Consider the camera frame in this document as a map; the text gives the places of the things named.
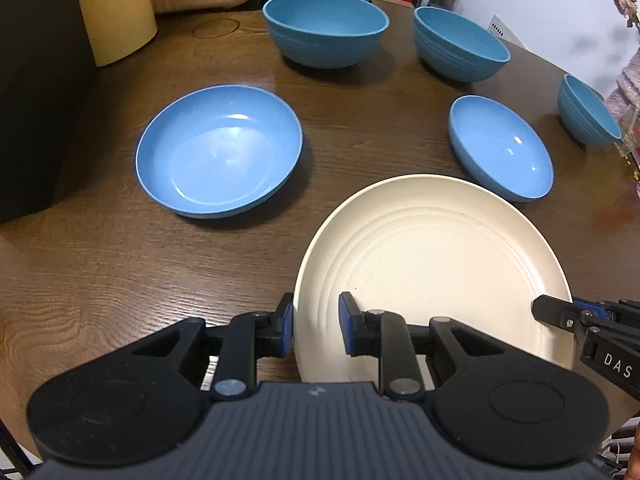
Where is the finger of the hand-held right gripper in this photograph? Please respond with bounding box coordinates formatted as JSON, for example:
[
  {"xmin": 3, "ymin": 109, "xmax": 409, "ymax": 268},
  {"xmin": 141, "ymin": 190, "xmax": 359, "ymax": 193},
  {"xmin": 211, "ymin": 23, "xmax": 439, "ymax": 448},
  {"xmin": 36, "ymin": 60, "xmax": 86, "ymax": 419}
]
[{"xmin": 531, "ymin": 295, "xmax": 640, "ymax": 333}]

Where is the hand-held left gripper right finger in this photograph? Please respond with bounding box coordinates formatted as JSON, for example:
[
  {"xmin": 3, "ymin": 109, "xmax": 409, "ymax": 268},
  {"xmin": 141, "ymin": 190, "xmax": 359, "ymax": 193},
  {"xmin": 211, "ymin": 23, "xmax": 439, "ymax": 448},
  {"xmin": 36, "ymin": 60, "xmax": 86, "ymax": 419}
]
[{"xmin": 339, "ymin": 291, "xmax": 509, "ymax": 403}]

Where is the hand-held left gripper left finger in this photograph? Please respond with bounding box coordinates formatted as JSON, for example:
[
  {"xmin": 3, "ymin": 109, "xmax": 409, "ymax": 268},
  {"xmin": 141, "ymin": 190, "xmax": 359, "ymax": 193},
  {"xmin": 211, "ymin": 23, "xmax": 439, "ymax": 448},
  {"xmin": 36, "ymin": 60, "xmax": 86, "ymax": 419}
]
[{"xmin": 129, "ymin": 292, "xmax": 295, "ymax": 403}]

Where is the cream plate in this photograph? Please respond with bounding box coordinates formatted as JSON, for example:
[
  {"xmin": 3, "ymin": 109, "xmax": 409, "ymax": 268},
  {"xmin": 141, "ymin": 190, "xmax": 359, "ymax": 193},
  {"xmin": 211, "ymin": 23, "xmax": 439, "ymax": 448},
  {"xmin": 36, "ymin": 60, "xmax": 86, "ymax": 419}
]
[{"xmin": 292, "ymin": 174, "xmax": 574, "ymax": 383}]

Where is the small blue deep plate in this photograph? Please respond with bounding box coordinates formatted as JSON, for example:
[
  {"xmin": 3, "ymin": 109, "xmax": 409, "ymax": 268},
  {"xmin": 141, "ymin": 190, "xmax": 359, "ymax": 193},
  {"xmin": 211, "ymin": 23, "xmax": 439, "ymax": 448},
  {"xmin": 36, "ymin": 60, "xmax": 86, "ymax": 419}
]
[{"xmin": 448, "ymin": 95, "xmax": 555, "ymax": 203}]

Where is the large blue deep plate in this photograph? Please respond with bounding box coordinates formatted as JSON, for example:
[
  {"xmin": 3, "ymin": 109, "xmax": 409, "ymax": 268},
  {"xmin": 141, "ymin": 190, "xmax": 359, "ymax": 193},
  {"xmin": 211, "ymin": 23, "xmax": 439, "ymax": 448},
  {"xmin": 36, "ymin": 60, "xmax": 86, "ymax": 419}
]
[{"xmin": 135, "ymin": 85, "xmax": 305, "ymax": 219}]

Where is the small blue bowl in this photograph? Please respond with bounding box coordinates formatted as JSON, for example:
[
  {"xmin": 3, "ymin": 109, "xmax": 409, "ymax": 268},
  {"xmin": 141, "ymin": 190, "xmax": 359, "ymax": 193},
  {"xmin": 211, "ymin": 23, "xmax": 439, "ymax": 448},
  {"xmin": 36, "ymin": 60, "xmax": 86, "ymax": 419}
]
[{"xmin": 557, "ymin": 74, "xmax": 623, "ymax": 148}]

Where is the medium blue bowl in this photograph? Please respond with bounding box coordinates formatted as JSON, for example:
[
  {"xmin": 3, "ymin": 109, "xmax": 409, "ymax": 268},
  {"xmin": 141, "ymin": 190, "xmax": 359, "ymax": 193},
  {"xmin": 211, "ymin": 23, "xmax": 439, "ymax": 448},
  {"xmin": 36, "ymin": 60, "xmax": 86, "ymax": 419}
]
[{"xmin": 413, "ymin": 7, "xmax": 511, "ymax": 84}]

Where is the large blue bowl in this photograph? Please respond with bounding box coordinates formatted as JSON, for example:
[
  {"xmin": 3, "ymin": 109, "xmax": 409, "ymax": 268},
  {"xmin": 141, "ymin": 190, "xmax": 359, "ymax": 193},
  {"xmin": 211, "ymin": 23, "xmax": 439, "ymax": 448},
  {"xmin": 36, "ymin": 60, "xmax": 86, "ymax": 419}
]
[{"xmin": 262, "ymin": 0, "xmax": 390, "ymax": 70}]

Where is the person's right forearm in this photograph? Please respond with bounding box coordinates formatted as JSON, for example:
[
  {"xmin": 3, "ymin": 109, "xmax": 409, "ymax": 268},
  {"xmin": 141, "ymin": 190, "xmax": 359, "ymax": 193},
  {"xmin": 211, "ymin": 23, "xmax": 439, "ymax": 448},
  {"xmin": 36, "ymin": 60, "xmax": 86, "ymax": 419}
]
[{"xmin": 627, "ymin": 422, "xmax": 640, "ymax": 480}]

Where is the clear drinking glass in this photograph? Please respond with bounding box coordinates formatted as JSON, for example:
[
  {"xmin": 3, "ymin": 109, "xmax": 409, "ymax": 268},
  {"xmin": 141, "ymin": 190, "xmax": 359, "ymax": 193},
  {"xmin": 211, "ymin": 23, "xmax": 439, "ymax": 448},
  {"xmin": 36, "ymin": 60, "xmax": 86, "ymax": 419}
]
[{"xmin": 612, "ymin": 107, "xmax": 640, "ymax": 161}]

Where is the pink textured vase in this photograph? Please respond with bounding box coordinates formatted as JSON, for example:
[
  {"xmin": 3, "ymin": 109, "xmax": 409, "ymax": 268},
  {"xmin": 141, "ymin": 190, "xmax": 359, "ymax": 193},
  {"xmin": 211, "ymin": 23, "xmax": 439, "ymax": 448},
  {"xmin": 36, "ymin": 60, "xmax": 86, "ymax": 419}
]
[{"xmin": 602, "ymin": 67, "xmax": 640, "ymax": 116}]

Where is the black paper bag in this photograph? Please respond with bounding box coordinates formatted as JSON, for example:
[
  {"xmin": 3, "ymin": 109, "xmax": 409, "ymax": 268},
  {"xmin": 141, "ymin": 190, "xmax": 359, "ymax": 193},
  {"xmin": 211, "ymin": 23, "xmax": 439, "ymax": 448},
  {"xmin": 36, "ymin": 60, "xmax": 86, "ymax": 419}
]
[{"xmin": 0, "ymin": 0, "xmax": 98, "ymax": 223}]

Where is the yellow thermos jug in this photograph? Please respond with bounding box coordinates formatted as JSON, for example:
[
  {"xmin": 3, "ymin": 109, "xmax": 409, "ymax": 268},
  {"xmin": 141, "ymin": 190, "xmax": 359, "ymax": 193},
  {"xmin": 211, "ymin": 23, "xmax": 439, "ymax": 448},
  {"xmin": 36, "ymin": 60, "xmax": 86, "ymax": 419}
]
[{"xmin": 71, "ymin": 0, "xmax": 159, "ymax": 68}]

